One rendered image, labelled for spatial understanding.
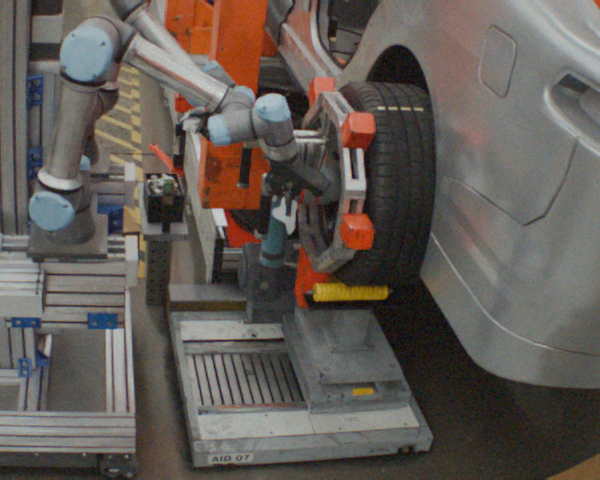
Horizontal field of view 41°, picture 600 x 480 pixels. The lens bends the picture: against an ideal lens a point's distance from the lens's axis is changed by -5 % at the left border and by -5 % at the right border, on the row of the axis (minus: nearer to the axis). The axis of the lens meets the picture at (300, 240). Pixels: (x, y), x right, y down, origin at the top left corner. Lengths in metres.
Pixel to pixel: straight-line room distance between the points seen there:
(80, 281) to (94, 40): 0.75
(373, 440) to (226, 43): 1.44
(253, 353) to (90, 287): 1.00
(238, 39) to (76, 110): 1.04
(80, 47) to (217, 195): 1.33
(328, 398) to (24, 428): 1.03
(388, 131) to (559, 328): 0.83
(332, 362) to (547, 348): 1.09
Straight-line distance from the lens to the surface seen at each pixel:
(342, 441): 2.83
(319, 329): 3.07
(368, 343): 3.02
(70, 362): 2.85
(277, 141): 1.97
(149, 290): 3.46
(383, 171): 2.40
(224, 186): 3.10
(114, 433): 2.56
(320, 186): 2.02
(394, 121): 2.47
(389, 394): 2.94
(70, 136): 2.02
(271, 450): 2.77
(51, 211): 2.09
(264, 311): 3.36
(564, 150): 1.81
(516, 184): 1.95
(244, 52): 2.92
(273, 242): 2.84
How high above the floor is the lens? 1.98
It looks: 29 degrees down
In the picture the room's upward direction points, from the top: 8 degrees clockwise
